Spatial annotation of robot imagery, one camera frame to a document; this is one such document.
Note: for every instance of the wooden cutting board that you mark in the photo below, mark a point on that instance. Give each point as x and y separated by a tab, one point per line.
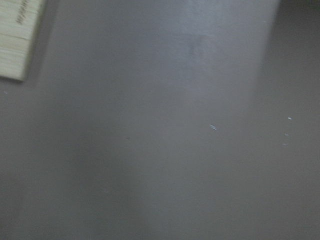
20	21

